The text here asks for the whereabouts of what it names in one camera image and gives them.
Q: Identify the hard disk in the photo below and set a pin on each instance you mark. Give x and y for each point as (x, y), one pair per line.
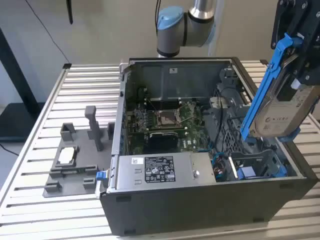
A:
(282, 117)

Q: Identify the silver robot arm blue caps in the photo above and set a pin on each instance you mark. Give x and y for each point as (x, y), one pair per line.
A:
(175, 37)

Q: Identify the metal disk bay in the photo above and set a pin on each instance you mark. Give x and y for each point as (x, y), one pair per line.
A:
(262, 160)

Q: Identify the empty blue disk carrier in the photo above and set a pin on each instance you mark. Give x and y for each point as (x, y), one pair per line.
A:
(246, 173)

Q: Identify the gray metal drive cage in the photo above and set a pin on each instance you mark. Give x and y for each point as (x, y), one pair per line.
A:
(232, 97)

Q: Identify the green motherboard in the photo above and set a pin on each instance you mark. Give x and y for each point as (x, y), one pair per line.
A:
(192, 135)

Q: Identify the CPU socket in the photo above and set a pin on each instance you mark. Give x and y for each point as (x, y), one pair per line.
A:
(166, 121)

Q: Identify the black cooler block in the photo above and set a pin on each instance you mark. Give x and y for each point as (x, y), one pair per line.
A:
(163, 142)

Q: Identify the silver power supply box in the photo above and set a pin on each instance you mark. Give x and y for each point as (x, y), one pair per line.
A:
(185, 170)

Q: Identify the open black PC case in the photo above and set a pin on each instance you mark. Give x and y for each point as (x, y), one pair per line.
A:
(175, 210)

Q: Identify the black hanging antenna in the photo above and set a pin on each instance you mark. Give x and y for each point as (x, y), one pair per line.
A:
(70, 12)

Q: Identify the blue case latch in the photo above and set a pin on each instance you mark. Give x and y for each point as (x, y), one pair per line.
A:
(100, 175)

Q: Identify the gray parts rack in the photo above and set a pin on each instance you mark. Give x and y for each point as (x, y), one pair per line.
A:
(82, 155)

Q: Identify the silver CPU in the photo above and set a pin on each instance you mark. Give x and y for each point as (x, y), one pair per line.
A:
(67, 155)

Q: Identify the black stand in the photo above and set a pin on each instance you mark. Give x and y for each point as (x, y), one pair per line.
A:
(15, 120)

